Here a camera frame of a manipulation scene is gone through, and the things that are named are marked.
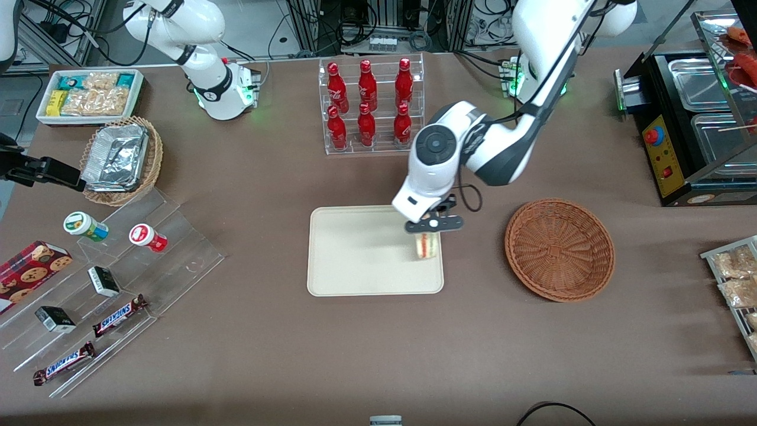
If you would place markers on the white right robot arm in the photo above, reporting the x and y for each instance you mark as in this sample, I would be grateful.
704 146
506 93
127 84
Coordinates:
207 23

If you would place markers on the white power strip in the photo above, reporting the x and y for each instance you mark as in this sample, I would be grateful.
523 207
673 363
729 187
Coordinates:
382 42

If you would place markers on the round brown wicker basket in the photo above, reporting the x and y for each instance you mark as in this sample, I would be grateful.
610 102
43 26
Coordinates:
559 251

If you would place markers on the teal snack packet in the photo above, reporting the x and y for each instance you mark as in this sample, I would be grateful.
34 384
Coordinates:
125 80
70 82

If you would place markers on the cream rectangular plastic tray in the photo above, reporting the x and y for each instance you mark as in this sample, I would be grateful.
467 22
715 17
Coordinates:
361 254

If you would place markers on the clear acrylic bottle rack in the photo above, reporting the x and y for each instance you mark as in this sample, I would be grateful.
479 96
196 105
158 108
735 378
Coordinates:
381 145

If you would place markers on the red cola bottle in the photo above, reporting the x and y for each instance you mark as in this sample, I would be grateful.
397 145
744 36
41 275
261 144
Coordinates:
337 127
402 124
404 80
367 83
366 125
336 83

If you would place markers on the clear bag of snacks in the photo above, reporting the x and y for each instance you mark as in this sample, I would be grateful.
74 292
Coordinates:
752 320
733 263
739 293
753 343

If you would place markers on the grey plastic snack bin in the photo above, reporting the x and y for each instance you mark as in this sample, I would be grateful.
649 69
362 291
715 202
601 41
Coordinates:
136 94

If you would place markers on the red-lidded white cup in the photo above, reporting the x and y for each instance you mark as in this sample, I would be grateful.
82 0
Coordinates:
145 235

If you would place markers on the black food warmer yellow panel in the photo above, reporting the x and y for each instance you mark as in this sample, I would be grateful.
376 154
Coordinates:
662 160

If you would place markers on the small grey white device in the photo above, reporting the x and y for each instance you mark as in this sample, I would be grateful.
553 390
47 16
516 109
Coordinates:
385 420

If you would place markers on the clear acrylic stepped display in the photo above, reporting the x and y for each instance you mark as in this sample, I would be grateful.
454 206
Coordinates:
177 248

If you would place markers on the light wicker basket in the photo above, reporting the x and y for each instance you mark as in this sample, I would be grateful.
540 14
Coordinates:
155 157

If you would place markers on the steel warmer pan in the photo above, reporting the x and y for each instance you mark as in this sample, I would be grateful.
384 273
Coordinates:
698 83
721 139

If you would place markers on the yellow snack box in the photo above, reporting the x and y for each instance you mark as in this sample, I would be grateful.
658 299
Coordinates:
55 102

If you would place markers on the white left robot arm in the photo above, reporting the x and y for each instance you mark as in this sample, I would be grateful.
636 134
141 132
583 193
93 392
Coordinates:
434 177

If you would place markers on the small black box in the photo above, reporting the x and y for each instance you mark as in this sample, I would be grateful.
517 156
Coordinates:
55 319
103 281

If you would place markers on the Snickers chocolate bar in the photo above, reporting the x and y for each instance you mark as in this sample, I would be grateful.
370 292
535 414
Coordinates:
64 364
118 315

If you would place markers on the aluminium foil tray stack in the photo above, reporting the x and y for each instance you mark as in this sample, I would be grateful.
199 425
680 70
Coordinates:
115 157

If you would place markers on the red cookie box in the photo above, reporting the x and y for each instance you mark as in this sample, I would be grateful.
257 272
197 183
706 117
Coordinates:
29 272

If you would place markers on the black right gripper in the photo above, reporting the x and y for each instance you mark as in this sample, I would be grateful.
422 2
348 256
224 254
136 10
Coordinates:
36 170

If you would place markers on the plastic-wrapped sandwich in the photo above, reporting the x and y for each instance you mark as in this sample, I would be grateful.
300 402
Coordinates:
427 245

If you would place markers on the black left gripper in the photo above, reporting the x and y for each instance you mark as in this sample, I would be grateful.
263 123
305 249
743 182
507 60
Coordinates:
446 205

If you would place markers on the green-lidded white cup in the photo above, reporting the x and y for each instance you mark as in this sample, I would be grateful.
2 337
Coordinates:
83 225

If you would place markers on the clear bag of crackers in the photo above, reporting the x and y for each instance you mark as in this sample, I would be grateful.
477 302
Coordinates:
97 100

